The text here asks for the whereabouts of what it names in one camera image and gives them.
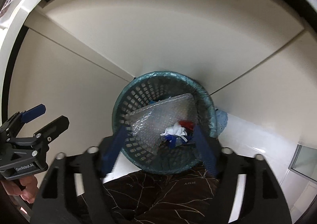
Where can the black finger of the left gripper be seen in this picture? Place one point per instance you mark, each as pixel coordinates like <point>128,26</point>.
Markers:
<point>35,112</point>
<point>52,130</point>

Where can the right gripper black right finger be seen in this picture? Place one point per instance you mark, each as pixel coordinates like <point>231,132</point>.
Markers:
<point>205,152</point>

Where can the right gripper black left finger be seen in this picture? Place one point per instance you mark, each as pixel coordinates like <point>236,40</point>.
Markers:
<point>110,148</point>

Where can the clear bubble wrap sheet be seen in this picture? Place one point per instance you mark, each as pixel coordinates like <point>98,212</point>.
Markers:
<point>147,123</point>

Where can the blue snack wrapper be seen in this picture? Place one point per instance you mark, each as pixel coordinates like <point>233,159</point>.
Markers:
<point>175,141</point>

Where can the red mesh net bag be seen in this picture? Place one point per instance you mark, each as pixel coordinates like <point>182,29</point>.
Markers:
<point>188,125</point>

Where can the white paper tissue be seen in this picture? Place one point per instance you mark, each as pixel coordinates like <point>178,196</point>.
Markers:
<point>176,129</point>

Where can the teal plastic trash basket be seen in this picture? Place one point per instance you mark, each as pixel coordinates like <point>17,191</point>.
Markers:
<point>153,102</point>

